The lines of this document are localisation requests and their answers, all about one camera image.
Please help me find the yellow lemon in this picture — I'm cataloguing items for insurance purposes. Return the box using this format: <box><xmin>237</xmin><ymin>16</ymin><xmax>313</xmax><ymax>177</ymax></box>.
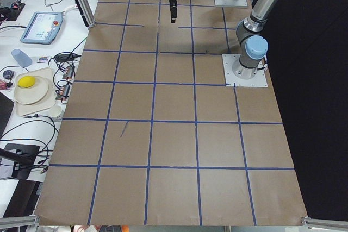
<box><xmin>18</xmin><ymin>76</ymin><xmax>36</xmax><ymax>88</ymax></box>

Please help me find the white paper cup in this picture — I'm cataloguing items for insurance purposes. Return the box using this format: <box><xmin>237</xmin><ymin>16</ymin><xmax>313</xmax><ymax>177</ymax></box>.
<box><xmin>48</xmin><ymin>105</ymin><xmax>64</xmax><ymax>121</ymax></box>

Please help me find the beige tray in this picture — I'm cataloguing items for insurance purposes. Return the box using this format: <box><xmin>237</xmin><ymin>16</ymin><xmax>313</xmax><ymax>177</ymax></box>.
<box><xmin>14</xmin><ymin>67</ymin><xmax>55</xmax><ymax>116</ymax></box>

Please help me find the beige round plate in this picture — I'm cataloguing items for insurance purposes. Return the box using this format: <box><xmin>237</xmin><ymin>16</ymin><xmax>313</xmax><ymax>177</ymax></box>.
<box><xmin>14</xmin><ymin>77</ymin><xmax>49</xmax><ymax>104</ymax></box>

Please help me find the black stand base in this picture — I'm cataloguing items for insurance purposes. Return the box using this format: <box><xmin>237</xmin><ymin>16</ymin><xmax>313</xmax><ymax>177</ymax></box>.
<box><xmin>1</xmin><ymin>143</ymin><xmax>40</xmax><ymax>180</ymax></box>

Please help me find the light blue plastic cup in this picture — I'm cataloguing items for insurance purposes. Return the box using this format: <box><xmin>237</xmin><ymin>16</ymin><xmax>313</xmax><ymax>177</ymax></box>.
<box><xmin>11</xmin><ymin>49</ymin><xmax>32</xmax><ymax>67</ymax></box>

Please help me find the blue teach pendant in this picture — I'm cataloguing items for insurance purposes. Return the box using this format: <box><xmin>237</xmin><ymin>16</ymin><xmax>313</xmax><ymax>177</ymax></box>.
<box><xmin>20</xmin><ymin>12</ymin><xmax>63</xmax><ymax>45</ymax></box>

